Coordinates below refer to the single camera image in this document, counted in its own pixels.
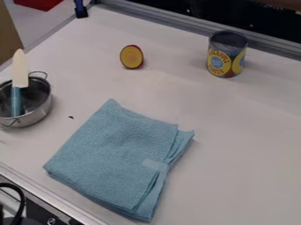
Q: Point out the blue cloth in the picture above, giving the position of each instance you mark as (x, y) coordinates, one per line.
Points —
(117, 152)

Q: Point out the red yellow toy fruit half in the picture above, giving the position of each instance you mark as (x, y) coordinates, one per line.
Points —
(131, 56)

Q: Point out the yellow blue can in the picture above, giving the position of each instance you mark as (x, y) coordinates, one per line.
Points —
(226, 57)

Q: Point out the silver pot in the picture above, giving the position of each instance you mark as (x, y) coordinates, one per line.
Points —
(33, 102)

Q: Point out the blue clamp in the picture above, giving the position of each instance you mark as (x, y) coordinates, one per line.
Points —
(80, 8)

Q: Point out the red box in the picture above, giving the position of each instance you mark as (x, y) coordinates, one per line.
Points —
(37, 4)

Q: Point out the cardboard box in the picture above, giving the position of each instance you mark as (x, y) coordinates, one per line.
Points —
(8, 33)

